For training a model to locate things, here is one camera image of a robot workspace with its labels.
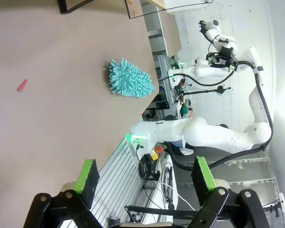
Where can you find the black clamp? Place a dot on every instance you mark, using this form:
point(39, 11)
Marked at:
point(273, 209)

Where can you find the black mounting plate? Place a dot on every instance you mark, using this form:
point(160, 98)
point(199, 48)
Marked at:
point(162, 105)

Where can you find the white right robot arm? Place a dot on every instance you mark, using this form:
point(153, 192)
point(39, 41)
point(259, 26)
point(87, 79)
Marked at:
point(204, 133)

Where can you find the green connector block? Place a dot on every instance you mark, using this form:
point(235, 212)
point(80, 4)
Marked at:
point(184, 109)

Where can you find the black bar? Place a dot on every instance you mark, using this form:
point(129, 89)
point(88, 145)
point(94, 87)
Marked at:
point(156, 210)

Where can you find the large white side table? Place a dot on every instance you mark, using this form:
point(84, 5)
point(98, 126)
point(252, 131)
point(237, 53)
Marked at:
point(172, 28)

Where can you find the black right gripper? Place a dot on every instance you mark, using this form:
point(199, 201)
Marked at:
point(226, 55)

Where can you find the pink-red paper scrap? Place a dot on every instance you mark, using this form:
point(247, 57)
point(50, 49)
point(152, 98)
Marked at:
point(22, 85)

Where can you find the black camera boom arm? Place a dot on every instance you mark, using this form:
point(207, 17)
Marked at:
point(220, 89)

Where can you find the white sneaker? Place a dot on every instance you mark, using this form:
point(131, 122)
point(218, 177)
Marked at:
point(187, 151)

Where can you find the yellow red emergency stop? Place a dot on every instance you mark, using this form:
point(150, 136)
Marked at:
point(155, 152)

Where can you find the aluminium profile frame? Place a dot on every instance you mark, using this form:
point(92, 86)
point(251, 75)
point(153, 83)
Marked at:
point(118, 178)

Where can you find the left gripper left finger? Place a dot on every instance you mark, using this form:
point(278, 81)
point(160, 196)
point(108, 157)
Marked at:
point(85, 180)

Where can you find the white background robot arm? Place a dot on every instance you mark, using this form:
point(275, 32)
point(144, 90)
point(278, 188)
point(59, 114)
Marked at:
point(202, 71)

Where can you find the teal chenille duster mitt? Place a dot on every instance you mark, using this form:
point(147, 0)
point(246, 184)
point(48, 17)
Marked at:
point(129, 79)

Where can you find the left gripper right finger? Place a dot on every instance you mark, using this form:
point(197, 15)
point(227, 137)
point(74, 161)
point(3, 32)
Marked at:
point(204, 180)

